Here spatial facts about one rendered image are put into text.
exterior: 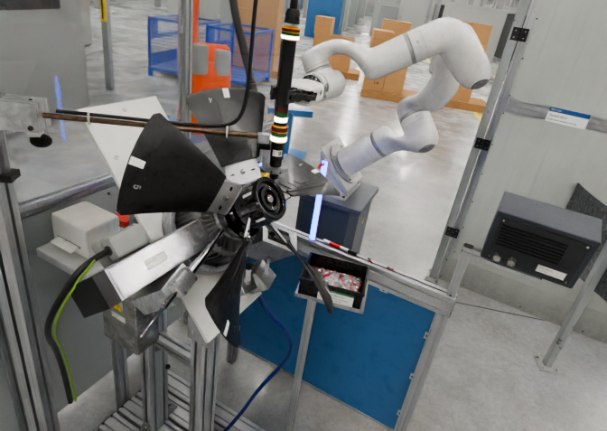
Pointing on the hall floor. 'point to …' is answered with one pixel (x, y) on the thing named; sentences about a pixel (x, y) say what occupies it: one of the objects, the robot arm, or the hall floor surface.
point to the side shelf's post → (120, 373)
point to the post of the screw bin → (300, 363)
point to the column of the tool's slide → (23, 317)
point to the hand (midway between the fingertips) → (283, 95)
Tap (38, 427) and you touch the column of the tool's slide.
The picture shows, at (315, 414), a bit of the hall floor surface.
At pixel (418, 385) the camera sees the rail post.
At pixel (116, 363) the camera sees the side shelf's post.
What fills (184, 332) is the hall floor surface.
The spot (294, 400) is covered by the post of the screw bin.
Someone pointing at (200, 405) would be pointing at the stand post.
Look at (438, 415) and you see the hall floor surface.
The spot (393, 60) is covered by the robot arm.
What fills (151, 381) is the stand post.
